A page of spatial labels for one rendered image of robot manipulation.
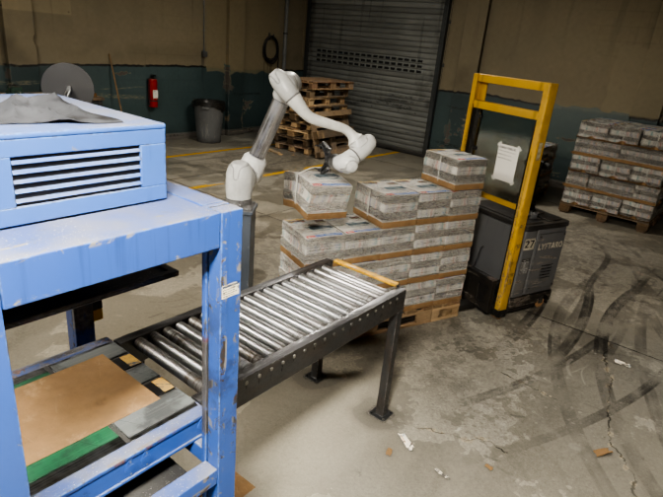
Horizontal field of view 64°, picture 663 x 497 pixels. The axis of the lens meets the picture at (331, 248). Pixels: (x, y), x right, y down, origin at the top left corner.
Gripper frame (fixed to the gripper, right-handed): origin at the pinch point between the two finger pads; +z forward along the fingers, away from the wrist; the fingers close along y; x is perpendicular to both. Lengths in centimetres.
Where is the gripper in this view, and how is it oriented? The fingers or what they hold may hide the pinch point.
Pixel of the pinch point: (317, 156)
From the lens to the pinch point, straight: 339.6
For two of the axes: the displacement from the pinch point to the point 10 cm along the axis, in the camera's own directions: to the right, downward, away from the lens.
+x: 8.6, -0.9, 5.1
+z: -5.1, -2.8, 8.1
